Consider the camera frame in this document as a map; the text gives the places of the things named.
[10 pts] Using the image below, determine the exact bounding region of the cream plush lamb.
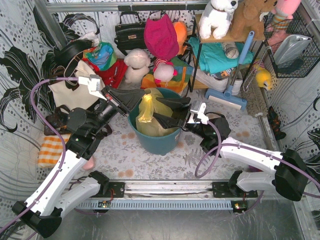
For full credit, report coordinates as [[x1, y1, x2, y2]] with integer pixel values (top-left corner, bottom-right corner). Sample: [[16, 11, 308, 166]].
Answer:
[[124, 48, 151, 84]]

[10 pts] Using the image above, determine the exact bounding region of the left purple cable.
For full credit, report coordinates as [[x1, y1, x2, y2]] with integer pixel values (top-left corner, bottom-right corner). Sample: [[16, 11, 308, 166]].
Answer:
[[0, 77, 81, 238]]

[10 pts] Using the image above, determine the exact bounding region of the blue handled mop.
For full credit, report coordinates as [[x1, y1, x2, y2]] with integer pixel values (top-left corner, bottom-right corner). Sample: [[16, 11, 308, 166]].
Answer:
[[205, 31, 255, 111]]

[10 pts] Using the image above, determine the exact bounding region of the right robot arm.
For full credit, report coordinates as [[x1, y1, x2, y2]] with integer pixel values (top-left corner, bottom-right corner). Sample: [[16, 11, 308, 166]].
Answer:
[[153, 97, 308, 202]]

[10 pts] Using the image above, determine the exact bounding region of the white sneaker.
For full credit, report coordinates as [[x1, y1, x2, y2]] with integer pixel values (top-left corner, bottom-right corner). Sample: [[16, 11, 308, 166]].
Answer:
[[193, 69, 243, 96]]

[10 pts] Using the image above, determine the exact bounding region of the colorful printed bag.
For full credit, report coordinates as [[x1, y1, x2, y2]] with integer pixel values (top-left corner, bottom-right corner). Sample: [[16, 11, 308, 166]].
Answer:
[[82, 41, 117, 72]]

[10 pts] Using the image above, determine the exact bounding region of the red cloth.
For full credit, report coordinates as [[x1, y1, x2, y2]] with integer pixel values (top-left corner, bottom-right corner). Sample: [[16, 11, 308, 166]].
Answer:
[[95, 59, 128, 89]]

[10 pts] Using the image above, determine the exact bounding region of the wooden shelf rack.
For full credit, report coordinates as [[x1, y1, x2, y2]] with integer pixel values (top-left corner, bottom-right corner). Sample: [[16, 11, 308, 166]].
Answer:
[[187, 13, 266, 93]]

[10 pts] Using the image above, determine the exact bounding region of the black wire basket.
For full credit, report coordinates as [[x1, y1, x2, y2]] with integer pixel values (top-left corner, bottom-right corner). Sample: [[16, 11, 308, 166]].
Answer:
[[264, 12, 320, 79]]

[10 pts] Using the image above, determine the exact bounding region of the silver foil pouch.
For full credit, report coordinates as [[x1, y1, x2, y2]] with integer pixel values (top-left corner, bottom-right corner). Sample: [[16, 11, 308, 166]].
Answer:
[[273, 34, 313, 65]]

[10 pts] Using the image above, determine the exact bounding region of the brown teddy bear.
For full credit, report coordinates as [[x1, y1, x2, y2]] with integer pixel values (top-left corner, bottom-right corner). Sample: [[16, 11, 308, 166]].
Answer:
[[230, 0, 278, 39]]

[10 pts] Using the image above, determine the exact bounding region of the teal folded cloth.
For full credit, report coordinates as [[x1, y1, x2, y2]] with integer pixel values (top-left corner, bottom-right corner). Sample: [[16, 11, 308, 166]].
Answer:
[[188, 37, 254, 74]]

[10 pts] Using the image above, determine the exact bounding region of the pink eyeglass case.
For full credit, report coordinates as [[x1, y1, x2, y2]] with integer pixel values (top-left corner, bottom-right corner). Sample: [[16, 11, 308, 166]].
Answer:
[[82, 156, 95, 171]]

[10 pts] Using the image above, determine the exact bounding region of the magenta cloth bag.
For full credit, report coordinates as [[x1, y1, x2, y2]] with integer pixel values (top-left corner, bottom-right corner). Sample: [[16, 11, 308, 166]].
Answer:
[[143, 13, 179, 61]]

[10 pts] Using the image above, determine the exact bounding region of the yellow trash bag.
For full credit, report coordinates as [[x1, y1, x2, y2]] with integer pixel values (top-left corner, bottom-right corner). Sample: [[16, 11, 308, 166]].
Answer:
[[135, 88, 178, 137]]

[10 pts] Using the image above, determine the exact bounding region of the white plush dog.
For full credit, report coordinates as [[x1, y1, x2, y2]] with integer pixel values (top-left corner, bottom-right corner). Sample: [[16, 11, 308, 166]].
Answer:
[[199, 0, 239, 40]]

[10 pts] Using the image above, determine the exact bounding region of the cream canvas tote bag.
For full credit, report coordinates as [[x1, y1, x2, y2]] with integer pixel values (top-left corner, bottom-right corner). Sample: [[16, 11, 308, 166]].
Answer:
[[49, 60, 100, 110]]

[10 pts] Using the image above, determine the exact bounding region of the yellow plush duck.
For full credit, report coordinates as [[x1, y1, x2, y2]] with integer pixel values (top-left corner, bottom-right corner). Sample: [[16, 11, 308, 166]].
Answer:
[[253, 62, 272, 91]]

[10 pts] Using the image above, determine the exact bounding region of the rainbow striped cloth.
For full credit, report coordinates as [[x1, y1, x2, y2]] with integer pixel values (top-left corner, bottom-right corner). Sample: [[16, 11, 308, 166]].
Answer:
[[140, 66, 194, 94]]

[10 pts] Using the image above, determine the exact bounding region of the orange checkered towel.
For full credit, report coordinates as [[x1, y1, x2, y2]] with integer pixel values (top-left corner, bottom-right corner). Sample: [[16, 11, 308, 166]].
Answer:
[[37, 135, 63, 168]]

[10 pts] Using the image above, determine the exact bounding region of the black leather handbag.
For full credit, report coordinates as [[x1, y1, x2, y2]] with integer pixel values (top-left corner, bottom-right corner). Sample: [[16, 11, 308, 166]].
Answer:
[[114, 11, 147, 55]]

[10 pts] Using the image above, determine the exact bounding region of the orange plush toy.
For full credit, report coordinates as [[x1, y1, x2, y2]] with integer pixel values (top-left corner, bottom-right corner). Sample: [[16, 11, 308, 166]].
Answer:
[[173, 21, 188, 55]]

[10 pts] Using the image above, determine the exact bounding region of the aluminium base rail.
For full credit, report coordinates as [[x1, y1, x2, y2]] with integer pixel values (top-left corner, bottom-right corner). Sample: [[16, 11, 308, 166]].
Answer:
[[37, 178, 306, 211]]

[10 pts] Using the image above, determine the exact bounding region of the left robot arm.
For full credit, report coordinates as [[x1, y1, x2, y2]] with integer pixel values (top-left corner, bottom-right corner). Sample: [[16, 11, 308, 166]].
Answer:
[[12, 86, 145, 238]]

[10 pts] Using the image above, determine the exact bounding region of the brown patterned bag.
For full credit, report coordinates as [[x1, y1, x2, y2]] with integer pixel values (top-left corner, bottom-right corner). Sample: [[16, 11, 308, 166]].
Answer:
[[45, 105, 116, 139]]

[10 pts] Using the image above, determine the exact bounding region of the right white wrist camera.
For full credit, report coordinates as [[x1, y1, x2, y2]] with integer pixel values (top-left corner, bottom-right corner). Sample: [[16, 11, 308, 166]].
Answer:
[[187, 100, 209, 125]]

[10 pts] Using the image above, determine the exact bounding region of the teal trash bin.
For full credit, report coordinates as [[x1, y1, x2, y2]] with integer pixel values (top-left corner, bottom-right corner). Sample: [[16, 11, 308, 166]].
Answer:
[[128, 88, 182, 156]]

